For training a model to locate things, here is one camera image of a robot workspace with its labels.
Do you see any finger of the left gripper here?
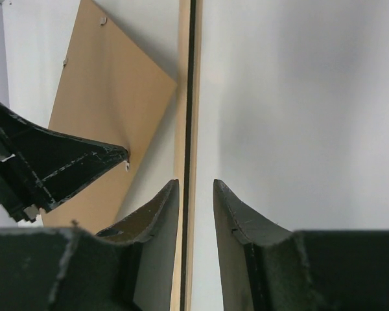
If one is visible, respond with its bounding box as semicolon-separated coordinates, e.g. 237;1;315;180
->
0;108;129;213

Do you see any landscape photo print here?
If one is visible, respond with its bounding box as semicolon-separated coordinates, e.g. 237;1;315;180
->
191;1;389;310

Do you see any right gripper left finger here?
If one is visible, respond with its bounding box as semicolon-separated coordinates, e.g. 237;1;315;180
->
0;179;179;310

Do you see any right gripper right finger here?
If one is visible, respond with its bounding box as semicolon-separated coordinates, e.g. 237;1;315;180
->
213;179;389;310

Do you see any black picture frame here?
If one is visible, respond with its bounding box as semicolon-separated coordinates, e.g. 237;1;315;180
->
170;1;203;310

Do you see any brown cardboard backing board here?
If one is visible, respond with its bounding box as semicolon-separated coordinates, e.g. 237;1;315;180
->
42;1;176;233

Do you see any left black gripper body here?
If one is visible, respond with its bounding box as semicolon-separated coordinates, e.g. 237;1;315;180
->
0;103;39;223

